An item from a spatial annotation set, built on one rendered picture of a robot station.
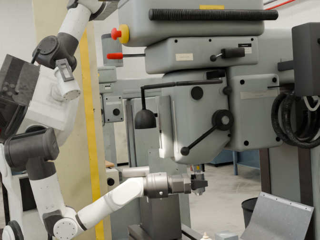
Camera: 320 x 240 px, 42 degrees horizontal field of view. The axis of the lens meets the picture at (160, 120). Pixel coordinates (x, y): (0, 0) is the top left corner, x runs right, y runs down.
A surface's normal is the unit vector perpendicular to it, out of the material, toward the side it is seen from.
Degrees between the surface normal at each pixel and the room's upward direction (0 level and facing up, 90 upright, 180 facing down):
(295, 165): 90
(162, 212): 90
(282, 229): 63
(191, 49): 90
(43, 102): 58
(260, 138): 90
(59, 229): 98
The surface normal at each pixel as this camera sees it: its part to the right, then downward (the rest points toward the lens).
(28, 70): 0.52, -0.53
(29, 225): 0.63, -0.17
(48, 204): 0.22, 0.18
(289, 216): -0.86, -0.37
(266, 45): 0.37, 0.02
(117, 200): 0.04, -0.10
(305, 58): -0.93, 0.09
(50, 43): -0.31, -0.41
